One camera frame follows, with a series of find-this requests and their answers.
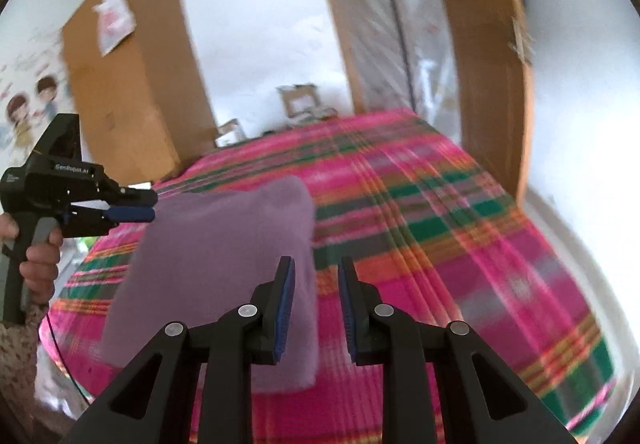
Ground brass door lock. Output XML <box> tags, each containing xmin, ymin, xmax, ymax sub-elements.
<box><xmin>507</xmin><ymin>19</ymin><xmax>536</xmax><ymax>65</ymax></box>

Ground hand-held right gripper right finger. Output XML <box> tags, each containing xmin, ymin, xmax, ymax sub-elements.
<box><xmin>337</xmin><ymin>256</ymin><xmax>576</xmax><ymax>444</ymax></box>

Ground person's left forearm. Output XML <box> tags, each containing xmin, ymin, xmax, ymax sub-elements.
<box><xmin>0</xmin><ymin>301</ymin><xmax>51</xmax><ymax>425</ymax></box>

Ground grey plastic parcels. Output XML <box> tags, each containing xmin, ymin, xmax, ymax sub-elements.
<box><xmin>287</xmin><ymin>106</ymin><xmax>341</xmax><ymax>126</ymax></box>

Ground brown cardboard box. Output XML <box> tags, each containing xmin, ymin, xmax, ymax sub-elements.
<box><xmin>276</xmin><ymin>84</ymin><xmax>321</xmax><ymax>117</ymax></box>

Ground small white box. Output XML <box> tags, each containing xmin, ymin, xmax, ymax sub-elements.
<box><xmin>216</xmin><ymin>120</ymin><xmax>246</xmax><ymax>147</ymax></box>

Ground wooden wardrobe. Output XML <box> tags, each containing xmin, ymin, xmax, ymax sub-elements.
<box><xmin>61</xmin><ymin>0</ymin><xmax>220</xmax><ymax>185</ymax></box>

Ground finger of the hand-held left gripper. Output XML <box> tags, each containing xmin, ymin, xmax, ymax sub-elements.
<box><xmin>102</xmin><ymin>189</ymin><xmax>158</xmax><ymax>207</ymax></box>
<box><xmin>67</xmin><ymin>208</ymin><xmax>156</xmax><ymax>225</ymax></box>

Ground person's left hand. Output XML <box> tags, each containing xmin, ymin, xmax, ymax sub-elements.
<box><xmin>0</xmin><ymin>213</ymin><xmax>63</xmax><ymax>307</ymax></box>

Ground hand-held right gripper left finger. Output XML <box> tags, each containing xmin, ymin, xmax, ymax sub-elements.
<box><xmin>62</xmin><ymin>255</ymin><xmax>297</xmax><ymax>444</ymax></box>

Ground door frame with plastic curtain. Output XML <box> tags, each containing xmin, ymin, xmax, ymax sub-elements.
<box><xmin>305</xmin><ymin>0</ymin><xmax>461</xmax><ymax>145</ymax></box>

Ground plaid bed sheet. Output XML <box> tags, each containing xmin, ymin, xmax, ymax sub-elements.
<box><xmin>37</xmin><ymin>108</ymin><xmax>618</xmax><ymax>444</ymax></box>

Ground wooden door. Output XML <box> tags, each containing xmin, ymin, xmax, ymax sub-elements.
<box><xmin>425</xmin><ymin>0</ymin><xmax>536</xmax><ymax>205</ymax></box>

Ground cartoon wall poster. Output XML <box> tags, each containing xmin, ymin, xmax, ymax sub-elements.
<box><xmin>0</xmin><ymin>24</ymin><xmax>76</xmax><ymax>160</ymax></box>

